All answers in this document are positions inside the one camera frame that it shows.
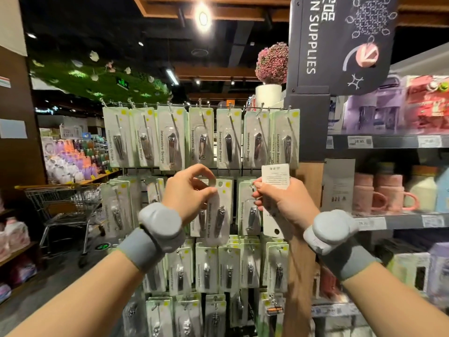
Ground wooden pillar panel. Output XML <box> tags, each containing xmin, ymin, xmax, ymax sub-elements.
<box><xmin>0</xmin><ymin>0</ymin><xmax>46</xmax><ymax>208</ymax></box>

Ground row of pink red packs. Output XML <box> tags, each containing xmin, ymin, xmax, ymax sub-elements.
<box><xmin>406</xmin><ymin>73</ymin><xmax>449</xmax><ymax>132</ymax></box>

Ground person's left forearm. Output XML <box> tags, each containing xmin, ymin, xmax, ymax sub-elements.
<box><xmin>7</xmin><ymin>249</ymin><xmax>145</xmax><ymax>337</ymax></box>

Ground green hanging ceiling decor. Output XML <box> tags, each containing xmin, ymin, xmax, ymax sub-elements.
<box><xmin>29</xmin><ymin>51</ymin><xmax>173</xmax><ymax>106</ymax></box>

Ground wooden detergent shelf unit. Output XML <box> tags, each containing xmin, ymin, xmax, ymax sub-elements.
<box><xmin>0</xmin><ymin>207</ymin><xmax>39</xmax><ymax>306</ymax></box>

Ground pink flowers in white pot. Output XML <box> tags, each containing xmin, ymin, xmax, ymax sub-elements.
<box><xmin>254</xmin><ymin>43</ymin><xmax>290</xmax><ymax>110</ymax></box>

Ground cream white jug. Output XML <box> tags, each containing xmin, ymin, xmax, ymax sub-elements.
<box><xmin>409</xmin><ymin>165</ymin><xmax>439</xmax><ymax>213</ymax></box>

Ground row of pastel laundry bottles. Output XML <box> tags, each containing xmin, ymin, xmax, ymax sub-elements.
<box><xmin>42</xmin><ymin>137</ymin><xmax>113</xmax><ymax>183</ymax></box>

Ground person's right hand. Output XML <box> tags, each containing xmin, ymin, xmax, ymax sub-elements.
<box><xmin>253</xmin><ymin>176</ymin><xmax>320</xmax><ymax>236</ymax></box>

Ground wooden post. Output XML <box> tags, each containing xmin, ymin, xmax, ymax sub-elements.
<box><xmin>284</xmin><ymin>162</ymin><xmax>325</xmax><ymax>337</ymax></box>

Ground green white box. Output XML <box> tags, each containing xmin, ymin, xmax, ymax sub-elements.
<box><xmin>389</xmin><ymin>250</ymin><xmax>431</xmax><ymax>292</ymax></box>

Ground purple boxed appliance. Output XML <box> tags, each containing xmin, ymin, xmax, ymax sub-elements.
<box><xmin>344</xmin><ymin>75</ymin><xmax>408</xmax><ymax>134</ymax></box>

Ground wooden ceiling frame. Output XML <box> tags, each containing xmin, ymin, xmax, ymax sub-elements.
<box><xmin>132</xmin><ymin>0</ymin><xmax>449</xmax><ymax>29</ymax></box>

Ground grey kitchenware shelf unit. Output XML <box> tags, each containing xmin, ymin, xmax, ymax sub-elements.
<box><xmin>312</xmin><ymin>42</ymin><xmax>449</xmax><ymax>337</ymax></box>

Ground round ceiling lamp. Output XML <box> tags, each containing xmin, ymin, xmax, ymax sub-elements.
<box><xmin>194</xmin><ymin>3</ymin><xmax>213</xmax><ymax>32</ymax></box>

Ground blue cartoon box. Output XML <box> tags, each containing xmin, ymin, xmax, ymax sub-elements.
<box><xmin>435</xmin><ymin>168</ymin><xmax>449</xmax><ymax>213</ymax></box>

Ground empty silver shopping cart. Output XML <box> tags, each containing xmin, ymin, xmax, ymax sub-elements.
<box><xmin>15</xmin><ymin>182</ymin><xmax>106</xmax><ymax>267</ymax></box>

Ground dark hanging aisle sign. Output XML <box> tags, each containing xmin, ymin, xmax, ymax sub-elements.
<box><xmin>288</xmin><ymin>0</ymin><xmax>399</xmax><ymax>95</ymax></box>

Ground grey wrist tracker band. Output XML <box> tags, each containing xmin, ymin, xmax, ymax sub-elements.
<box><xmin>303</xmin><ymin>210</ymin><xmax>380</xmax><ymax>281</ymax></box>
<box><xmin>117</xmin><ymin>202</ymin><xmax>187</xmax><ymax>272</ymax></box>

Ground large white product box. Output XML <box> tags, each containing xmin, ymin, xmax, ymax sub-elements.
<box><xmin>321</xmin><ymin>159</ymin><xmax>356</xmax><ymax>213</ymax></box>

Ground person's left hand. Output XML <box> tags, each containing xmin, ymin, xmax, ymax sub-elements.
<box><xmin>163</xmin><ymin>163</ymin><xmax>218</xmax><ymax>225</ymax></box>

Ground lavender product box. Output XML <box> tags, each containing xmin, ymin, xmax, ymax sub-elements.
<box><xmin>428</xmin><ymin>242</ymin><xmax>449</xmax><ymax>299</ymax></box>

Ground white carded nail clipper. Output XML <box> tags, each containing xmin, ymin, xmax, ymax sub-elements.
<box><xmin>261</xmin><ymin>163</ymin><xmax>290</xmax><ymax>239</ymax></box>
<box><xmin>203</xmin><ymin>179</ymin><xmax>234</xmax><ymax>246</ymax></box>

